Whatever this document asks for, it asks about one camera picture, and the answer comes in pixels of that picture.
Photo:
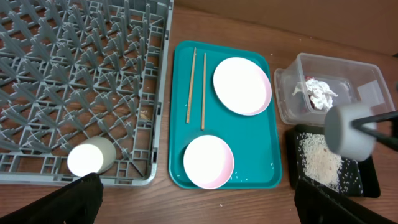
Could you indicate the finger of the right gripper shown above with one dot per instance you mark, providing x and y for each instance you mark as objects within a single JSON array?
[
  {"x": 387, "y": 140},
  {"x": 390, "y": 116}
]

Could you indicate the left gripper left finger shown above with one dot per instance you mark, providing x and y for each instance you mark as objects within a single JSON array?
[{"x": 77, "y": 202}]

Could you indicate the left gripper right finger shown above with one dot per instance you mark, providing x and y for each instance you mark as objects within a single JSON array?
[{"x": 319, "y": 204}]

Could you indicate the grey bowl with rice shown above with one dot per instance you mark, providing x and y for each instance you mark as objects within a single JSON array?
[{"x": 342, "y": 138}]

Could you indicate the white napkin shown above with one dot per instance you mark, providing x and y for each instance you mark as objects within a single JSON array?
[{"x": 322, "y": 95}]

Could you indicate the white paper cup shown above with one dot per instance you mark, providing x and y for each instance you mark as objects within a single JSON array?
[{"x": 94, "y": 155}]

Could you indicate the red snack wrapper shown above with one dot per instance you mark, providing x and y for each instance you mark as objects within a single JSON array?
[{"x": 309, "y": 86}]

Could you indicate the pink shallow bowl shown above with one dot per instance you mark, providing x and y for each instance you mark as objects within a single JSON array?
[{"x": 208, "y": 162}]

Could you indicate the white round plate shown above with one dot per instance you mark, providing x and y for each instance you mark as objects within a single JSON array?
[{"x": 242, "y": 86}]

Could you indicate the wooden chopstick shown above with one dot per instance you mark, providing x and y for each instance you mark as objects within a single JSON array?
[
  {"x": 203, "y": 110},
  {"x": 192, "y": 74}
]

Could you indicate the grey dishwasher rack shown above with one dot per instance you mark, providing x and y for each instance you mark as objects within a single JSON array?
[{"x": 73, "y": 70}]

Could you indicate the spilled white rice pile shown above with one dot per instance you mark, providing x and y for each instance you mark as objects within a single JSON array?
[{"x": 333, "y": 171}]

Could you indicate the black rectangular tray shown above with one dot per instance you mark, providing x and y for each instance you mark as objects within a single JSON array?
[{"x": 366, "y": 168}]

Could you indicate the clear plastic bin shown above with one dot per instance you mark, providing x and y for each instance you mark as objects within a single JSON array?
[{"x": 352, "y": 81}]

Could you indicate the teal serving tray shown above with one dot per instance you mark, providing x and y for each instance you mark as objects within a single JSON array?
[{"x": 253, "y": 140}]

